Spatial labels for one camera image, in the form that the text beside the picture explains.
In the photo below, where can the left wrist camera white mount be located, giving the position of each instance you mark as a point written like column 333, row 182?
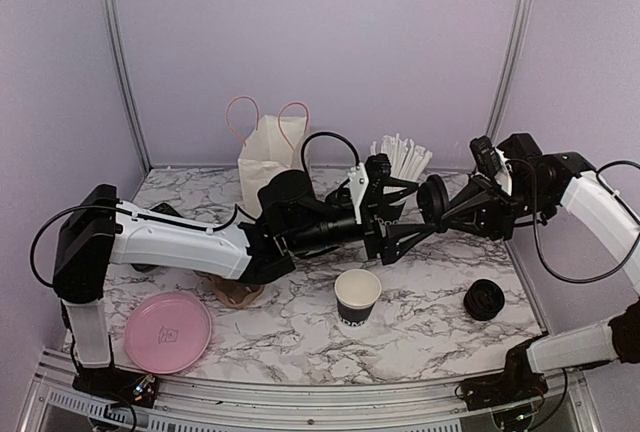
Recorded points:
column 358, row 182

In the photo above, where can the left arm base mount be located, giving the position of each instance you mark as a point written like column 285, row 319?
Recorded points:
column 126, row 387

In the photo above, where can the brown cardboard cup carrier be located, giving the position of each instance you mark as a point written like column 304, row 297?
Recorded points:
column 231, row 293

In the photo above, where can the black floral patterned tray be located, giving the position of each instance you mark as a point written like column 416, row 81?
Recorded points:
column 166, row 210

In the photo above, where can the pink round plate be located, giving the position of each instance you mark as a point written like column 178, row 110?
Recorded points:
column 168, row 333

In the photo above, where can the left aluminium frame post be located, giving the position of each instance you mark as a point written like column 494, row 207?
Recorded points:
column 110, row 13

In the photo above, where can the front aluminium frame rail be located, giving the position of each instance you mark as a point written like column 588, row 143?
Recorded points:
column 192, row 404

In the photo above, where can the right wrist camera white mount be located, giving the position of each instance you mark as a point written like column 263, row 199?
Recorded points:
column 492, row 164

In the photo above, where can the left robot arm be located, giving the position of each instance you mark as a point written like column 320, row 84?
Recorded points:
column 104, row 230

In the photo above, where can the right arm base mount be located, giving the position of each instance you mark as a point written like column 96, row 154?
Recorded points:
column 500, row 392

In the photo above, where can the right aluminium frame post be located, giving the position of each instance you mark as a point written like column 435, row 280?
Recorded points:
column 514, row 47

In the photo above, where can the aluminium frame post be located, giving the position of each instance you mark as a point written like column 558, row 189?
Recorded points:
column 514, row 47
column 110, row 13

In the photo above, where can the stack of black cup lids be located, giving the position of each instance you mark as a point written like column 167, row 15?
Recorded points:
column 484, row 300

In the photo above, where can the bundle of white paper straws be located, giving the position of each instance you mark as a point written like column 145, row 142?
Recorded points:
column 407, row 158

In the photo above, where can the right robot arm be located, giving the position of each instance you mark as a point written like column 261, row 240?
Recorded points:
column 569, row 181

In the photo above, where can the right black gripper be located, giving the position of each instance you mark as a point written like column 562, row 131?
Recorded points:
column 495, row 214

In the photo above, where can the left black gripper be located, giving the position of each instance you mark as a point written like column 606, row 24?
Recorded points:
column 374, row 201

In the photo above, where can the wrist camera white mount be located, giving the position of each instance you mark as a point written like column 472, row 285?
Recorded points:
column 358, row 182
column 492, row 164

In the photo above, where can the white paper takeout bag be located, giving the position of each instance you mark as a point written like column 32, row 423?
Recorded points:
column 274, row 146

